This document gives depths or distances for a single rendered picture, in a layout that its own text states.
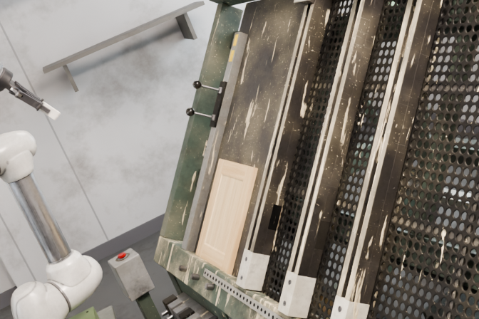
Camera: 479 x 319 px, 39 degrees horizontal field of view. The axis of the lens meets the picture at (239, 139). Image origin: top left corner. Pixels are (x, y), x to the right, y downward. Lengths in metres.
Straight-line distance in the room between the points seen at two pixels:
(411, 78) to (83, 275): 1.59
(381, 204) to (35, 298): 1.46
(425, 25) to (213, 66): 1.40
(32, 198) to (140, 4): 3.13
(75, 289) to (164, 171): 3.07
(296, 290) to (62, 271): 1.10
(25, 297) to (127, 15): 3.29
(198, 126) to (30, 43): 2.73
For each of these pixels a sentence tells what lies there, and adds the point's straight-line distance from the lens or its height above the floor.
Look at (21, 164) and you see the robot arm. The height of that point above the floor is 1.53.
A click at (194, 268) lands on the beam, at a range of 2.72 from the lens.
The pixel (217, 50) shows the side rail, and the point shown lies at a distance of 3.09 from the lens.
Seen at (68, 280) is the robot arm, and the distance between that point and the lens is 2.81.
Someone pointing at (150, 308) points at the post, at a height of 0.67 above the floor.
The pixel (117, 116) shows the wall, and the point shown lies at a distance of 5.63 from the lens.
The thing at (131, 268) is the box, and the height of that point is 0.89.
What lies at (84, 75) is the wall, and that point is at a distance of 5.58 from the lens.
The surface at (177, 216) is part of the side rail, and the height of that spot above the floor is 0.97.
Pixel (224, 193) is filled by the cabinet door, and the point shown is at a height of 1.10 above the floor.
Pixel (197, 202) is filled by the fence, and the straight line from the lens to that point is 2.84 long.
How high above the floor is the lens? 1.98
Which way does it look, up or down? 15 degrees down
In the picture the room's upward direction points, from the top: 23 degrees counter-clockwise
